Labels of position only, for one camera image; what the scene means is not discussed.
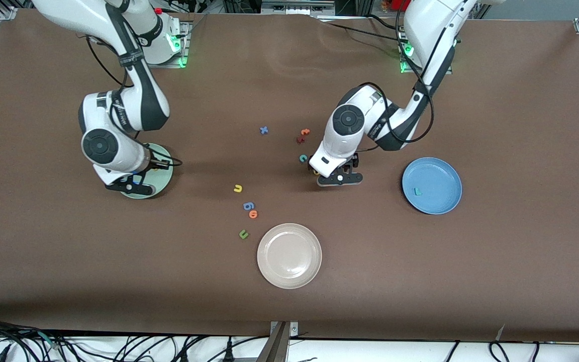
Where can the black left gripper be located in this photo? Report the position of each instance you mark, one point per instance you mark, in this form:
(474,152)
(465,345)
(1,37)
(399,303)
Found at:
(354,161)

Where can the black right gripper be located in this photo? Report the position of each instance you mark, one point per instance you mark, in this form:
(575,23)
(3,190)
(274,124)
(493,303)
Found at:
(154,163)

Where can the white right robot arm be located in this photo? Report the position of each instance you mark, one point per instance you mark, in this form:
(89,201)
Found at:
(113,151)

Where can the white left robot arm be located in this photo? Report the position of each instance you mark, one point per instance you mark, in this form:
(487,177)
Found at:
(347,125)

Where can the light green plate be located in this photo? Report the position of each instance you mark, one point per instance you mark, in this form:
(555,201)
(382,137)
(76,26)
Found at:
(165,178)

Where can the blue plate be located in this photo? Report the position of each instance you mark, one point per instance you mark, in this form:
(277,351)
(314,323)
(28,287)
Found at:
(431,185)

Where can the beige plate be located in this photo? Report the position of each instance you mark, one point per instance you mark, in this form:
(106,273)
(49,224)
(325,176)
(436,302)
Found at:
(289,256)

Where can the red box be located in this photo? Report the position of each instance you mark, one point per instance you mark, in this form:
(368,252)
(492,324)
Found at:
(398,4)

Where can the grey equipment rack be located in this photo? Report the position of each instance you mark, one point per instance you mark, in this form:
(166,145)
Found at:
(297,6)

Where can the white paper scrap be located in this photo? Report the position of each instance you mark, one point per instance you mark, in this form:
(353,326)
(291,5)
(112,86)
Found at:
(500,333)

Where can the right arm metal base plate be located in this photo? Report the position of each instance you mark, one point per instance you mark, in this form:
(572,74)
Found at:
(169,63)

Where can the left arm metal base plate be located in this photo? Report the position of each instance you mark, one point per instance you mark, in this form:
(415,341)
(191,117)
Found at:
(405,68)

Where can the aluminium frame profile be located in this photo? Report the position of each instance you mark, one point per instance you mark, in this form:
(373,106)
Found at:
(277,347)

